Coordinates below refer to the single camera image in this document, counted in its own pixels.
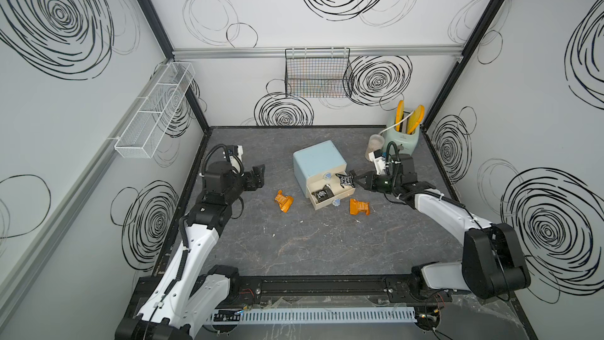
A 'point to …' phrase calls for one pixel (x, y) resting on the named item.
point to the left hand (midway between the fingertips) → (253, 166)
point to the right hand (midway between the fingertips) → (355, 180)
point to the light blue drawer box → (320, 172)
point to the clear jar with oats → (376, 142)
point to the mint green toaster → (406, 143)
